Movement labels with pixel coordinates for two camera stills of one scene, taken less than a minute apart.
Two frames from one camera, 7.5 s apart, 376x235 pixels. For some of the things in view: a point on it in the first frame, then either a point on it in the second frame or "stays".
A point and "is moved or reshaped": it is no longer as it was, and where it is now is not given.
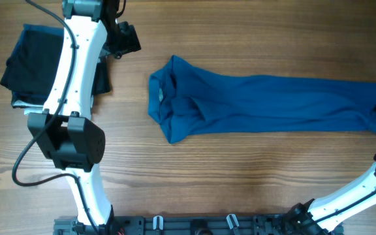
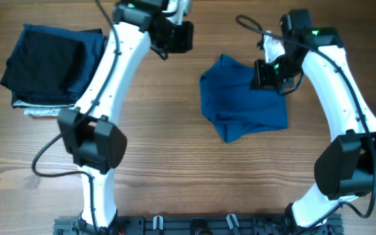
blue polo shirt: [187, 100] is moved or reshaped
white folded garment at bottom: [28, 108] stays
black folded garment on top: [32, 64] stays
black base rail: [192, 224] stays
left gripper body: [121, 41] → [174, 38]
